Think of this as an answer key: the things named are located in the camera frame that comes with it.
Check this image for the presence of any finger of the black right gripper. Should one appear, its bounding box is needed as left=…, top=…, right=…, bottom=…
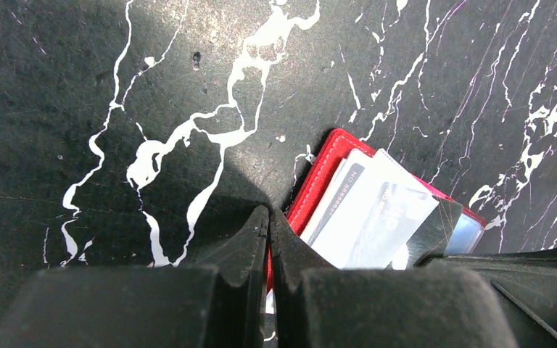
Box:
left=417, top=248, right=557, bottom=347

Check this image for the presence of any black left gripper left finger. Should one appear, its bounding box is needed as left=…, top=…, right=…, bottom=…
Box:
left=0, top=206, right=270, bottom=347

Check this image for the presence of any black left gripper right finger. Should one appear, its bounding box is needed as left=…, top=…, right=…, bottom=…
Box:
left=268, top=212, right=517, bottom=347

